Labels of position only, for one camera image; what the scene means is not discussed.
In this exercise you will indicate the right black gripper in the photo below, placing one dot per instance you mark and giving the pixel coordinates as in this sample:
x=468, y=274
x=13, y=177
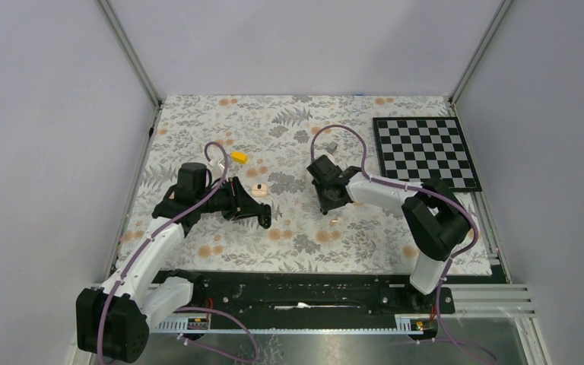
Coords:
x=325, y=205

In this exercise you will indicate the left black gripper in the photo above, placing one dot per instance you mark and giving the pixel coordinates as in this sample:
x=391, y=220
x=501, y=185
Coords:
x=239, y=201

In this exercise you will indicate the pink earbud charging case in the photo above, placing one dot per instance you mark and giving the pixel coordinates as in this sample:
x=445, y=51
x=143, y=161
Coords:
x=259, y=190

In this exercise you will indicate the black earbud charging case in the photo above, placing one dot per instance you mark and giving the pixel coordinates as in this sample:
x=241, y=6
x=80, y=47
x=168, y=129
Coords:
x=265, y=218

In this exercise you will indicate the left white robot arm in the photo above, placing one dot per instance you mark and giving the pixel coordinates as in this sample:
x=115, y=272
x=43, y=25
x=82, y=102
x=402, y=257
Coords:
x=115, y=320

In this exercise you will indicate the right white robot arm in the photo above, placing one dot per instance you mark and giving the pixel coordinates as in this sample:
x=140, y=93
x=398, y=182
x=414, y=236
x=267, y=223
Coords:
x=435, y=217

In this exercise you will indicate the small grey block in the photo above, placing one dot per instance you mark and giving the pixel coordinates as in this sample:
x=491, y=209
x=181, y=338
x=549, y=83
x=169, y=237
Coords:
x=331, y=147

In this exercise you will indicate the yellow block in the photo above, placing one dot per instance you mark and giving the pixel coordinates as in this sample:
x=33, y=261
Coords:
x=239, y=157

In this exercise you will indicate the floral table mat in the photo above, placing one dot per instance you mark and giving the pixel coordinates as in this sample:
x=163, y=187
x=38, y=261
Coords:
x=278, y=133

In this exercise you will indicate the black white checkerboard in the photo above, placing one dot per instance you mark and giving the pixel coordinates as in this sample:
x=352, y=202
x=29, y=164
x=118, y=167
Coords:
x=416, y=149

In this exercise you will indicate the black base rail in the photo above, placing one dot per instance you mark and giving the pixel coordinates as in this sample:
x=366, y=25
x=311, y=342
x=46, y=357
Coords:
x=304, y=301

